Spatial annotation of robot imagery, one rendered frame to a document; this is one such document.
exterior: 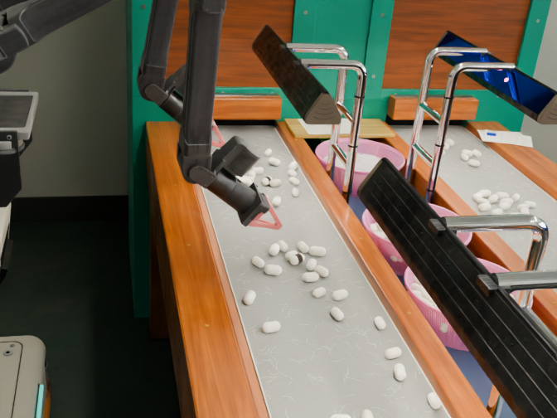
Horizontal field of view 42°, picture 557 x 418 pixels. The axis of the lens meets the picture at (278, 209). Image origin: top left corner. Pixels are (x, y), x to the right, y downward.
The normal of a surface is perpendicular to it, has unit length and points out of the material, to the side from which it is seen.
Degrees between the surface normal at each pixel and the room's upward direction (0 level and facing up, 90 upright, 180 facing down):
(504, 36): 90
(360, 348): 0
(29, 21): 89
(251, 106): 90
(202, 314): 0
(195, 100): 98
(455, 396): 0
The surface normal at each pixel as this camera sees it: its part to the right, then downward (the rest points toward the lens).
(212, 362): 0.08, -0.89
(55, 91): 0.21, 0.45
